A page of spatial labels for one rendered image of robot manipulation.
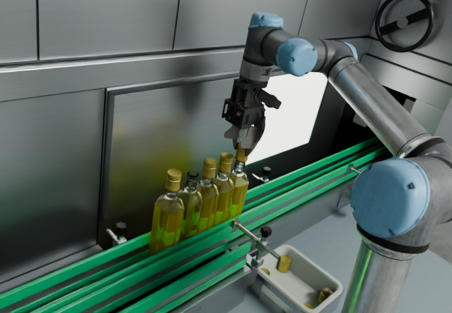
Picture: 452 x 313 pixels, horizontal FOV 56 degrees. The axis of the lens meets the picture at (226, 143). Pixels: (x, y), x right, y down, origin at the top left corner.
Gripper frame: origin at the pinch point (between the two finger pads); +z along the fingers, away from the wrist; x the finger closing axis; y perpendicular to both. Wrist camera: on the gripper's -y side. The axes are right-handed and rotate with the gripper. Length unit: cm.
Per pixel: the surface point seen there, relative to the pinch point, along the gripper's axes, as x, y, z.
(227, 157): 0.7, 6.7, 1.0
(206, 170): 0.2, 13.1, 3.3
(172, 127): -12.0, 15.3, -3.5
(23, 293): -3, 57, 22
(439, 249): 25, -205, 117
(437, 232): 17, -225, 117
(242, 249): 13.6, 8.5, 21.1
